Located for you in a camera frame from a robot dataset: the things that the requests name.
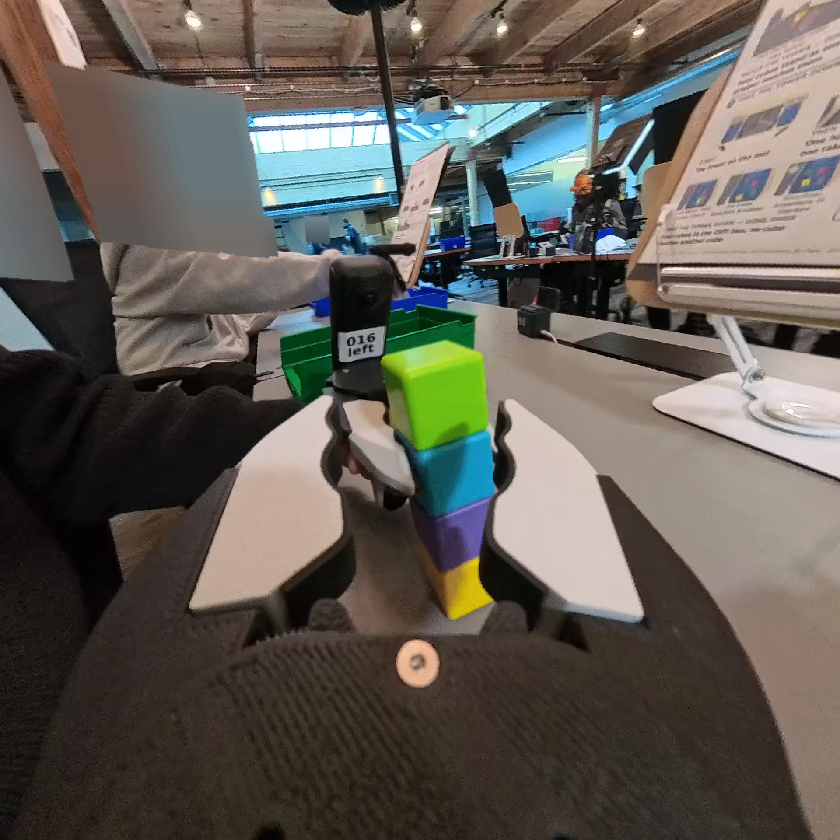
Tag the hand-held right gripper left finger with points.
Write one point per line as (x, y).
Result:
(275, 518)

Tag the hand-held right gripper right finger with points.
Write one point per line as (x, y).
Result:
(564, 525)

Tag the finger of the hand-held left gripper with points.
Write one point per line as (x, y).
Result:
(377, 446)

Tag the lime green magnetic cube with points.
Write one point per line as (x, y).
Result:
(433, 394)

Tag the green plastic bin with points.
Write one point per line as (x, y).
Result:
(308, 361)

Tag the blue magnetic cube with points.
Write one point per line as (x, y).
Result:
(453, 472)

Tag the purple magnetic cube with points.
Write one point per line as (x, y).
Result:
(453, 535)

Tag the yellow magnetic cube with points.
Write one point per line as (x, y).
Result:
(463, 587)

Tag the person's left forearm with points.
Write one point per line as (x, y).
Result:
(131, 446)

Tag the person's left hand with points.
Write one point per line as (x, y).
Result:
(354, 467)

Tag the blue plastic bin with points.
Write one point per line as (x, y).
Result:
(426, 298)

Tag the tall instruction board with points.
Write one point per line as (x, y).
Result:
(420, 197)

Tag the distant wooden board stand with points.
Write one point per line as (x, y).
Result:
(508, 220)

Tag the long wooden desk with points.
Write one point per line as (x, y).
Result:
(525, 258)

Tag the small black charger box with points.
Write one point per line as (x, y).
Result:
(531, 321)

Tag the closed grey laptop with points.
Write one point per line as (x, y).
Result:
(643, 351)

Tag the white ceiling projector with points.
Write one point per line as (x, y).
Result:
(433, 105)

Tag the person's black sweater torso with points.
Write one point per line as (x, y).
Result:
(39, 623)

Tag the black labelled chair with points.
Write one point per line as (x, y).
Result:
(65, 321)

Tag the instruction sheet on stand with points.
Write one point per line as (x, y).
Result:
(754, 164)

